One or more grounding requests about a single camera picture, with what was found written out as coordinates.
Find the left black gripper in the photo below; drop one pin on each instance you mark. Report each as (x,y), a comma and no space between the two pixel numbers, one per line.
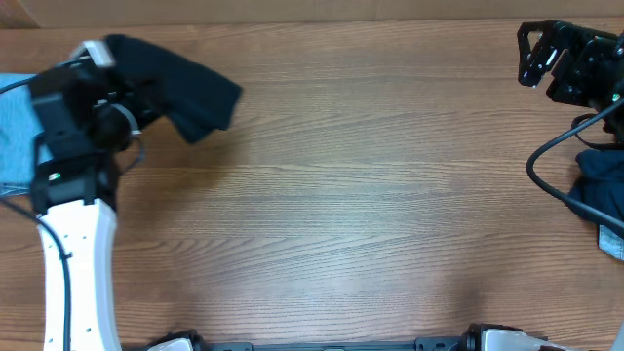
(119,102)

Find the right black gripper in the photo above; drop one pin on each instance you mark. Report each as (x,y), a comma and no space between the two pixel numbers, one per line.
(561,69)

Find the black garment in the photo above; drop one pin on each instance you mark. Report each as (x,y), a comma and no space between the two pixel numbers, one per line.
(195,98)

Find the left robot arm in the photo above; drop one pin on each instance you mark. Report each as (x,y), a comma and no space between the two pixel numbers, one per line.
(87,118)

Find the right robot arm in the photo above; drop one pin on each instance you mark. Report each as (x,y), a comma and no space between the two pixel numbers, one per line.
(586,64)

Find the folded light blue jeans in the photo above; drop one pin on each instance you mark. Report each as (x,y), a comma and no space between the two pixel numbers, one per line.
(19,127)

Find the dark navy garment pile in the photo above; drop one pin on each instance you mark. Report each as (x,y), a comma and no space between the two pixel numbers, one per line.
(600,184)

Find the light denim fabric piece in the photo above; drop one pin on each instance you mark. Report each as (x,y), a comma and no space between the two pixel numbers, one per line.
(610,243)

